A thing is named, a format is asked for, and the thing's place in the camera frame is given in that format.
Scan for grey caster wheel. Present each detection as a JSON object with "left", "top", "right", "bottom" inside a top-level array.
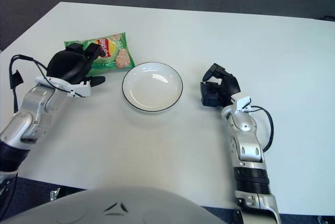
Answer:
[{"left": 318, "top": 215, "right": 335, "bottom": 224}]

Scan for green potato chips bag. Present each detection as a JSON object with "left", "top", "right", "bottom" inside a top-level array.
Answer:
[{"left": 64, "top": 31, "right": 136, "bottom": 77}]

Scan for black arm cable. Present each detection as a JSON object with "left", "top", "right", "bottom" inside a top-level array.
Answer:
[
  {"left": 251, "top": 105, "right": 275, "bottom": 153},
  {"left": 9, "top": 54, "right": 87, "bottom": 116}
]

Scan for metal table foot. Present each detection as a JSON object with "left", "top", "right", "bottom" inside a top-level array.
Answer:
[{"left": 49, "top": 187, "right": 61, "bottom": 201}]

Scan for grey robot torso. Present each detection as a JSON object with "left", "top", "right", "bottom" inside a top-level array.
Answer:
[{"left": 0, "top": 186, "right": 226, "bottom": 224}]

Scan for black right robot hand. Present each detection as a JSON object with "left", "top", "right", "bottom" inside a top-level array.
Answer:
[{"left": 200, "top": 63, "right": 241, "bottom": 107}]

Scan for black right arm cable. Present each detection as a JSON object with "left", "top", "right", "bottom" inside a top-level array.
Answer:
[{"left": 251, "top": 105, "right": 275, "bottom": 153}]

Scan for white plate black rim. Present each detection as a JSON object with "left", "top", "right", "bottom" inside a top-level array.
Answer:
[{"left": 121, "top": 61, "right": 184, "bottom": 113}]

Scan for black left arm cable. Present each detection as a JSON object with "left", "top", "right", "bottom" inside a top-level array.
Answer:
[{"left": 9, "top": 54, "right": 87, "bottom": 116}]

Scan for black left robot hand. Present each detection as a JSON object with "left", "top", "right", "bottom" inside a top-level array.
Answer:
[{"left": 46, "top": 42, "right": 107, "bottom": 88}]

